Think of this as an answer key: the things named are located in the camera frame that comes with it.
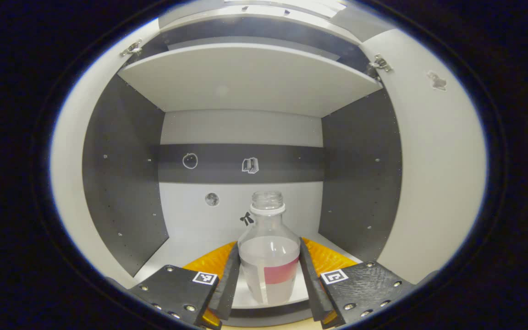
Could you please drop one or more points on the clear bottle with pink label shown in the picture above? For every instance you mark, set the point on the clear bottle with pink label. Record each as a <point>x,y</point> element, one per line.
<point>268,256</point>

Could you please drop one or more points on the grey cabinet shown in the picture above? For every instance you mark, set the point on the grey cabinet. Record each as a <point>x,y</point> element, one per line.
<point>245,78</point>

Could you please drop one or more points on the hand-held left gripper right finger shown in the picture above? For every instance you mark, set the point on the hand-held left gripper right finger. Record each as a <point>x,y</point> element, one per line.
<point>310,288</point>

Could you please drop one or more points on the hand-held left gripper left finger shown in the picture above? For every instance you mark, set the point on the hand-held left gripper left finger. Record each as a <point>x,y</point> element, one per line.
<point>229,288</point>

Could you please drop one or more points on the grey cabinet drawer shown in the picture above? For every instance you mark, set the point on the grey cabinet drawer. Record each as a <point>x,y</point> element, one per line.
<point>200,16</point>

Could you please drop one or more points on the grey cabinet door square stickers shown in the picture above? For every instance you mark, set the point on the grey cabinet door square stickers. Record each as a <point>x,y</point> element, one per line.
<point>438,183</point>

